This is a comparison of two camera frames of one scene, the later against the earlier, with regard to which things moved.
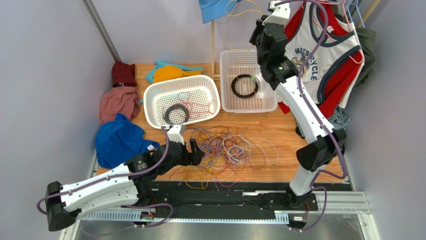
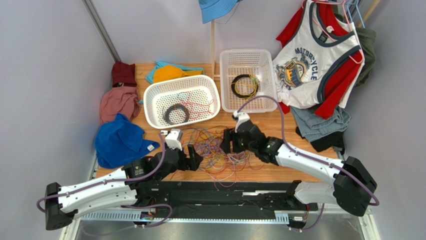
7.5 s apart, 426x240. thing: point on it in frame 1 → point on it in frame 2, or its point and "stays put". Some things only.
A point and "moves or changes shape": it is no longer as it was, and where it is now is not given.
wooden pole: [213, 48] stays put
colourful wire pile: [228, 153] stays put
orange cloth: [166, 72] stays put
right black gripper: [256, 32] → [235, 142]
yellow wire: [245, 49] moves or changes shape
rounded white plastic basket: [182, 101] stays put
